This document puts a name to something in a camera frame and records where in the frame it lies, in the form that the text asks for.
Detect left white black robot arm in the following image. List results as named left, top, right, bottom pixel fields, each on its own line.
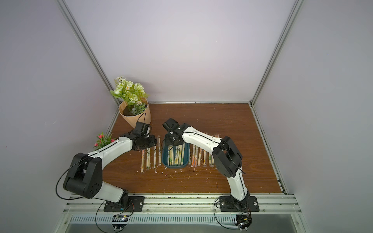
left=63, top=122, right=157, bottom=206

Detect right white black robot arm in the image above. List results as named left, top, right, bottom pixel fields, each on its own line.
left=163, top=118, right=250, bottom=202

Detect teal plastic storage box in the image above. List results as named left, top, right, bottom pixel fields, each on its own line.
left=162, top=140, right=190, bottom=169

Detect wrapped chopsticks pile in box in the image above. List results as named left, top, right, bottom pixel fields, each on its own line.
left=166, top=144, right=186, bottom=167

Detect large beige ribbed flower pot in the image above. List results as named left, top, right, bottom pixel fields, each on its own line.
left=119, top=100, right=151, bottom=128

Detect pink flowered small plant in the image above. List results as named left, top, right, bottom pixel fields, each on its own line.
left=94, top=133, right=115, bottom=149

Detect white green artificial flowers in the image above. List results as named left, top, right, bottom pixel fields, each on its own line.
left=110, top=76, right=148, bottom=116

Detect left small circuit board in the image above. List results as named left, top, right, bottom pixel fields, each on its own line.
left=111, top=215, right=129, bottom=232

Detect small circuit board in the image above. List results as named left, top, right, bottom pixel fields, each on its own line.
left=236, top=212, right=253, bottom=231
left=111, top=215, right=129, bottom=232

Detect right small circuit board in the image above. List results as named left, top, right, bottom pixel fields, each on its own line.
left=236, top=212, right=253, bottom=231

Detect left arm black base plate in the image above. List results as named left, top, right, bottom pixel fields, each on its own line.
left=104, top=195, right=145, bottom=212

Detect left black base cable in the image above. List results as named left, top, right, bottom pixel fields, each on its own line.
left=94, top=200, right=135, bottom=233

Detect black base cable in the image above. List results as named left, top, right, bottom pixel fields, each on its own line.
left=94, top=200, right=135, bottom=233
left=212, top=198, right=240, bottom=231

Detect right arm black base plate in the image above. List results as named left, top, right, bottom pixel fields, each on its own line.
left=218, top=196, right=260, bottom=212

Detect aluminium front rail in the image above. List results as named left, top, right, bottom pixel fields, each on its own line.
left=63, top=193, right=302, bottom=214

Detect white slotted cable duct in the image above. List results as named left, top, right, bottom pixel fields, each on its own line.
left=70, top=215, right=236, bottom=224

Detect right black base cable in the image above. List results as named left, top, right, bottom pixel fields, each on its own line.
left=212, top=198, right=240, bottom=231

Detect aluminium corner frame post right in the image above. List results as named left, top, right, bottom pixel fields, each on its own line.
left=250, top=0, right=304, bottom=107

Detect aluminium corner frame post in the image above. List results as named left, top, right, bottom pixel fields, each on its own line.
left=55, top=0, right=113, bottom=92
left=250, top=0, right=304, bottom=107

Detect aluminium corner frame post left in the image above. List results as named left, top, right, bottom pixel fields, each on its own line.
left=55, top=0, right=113, bottom=92

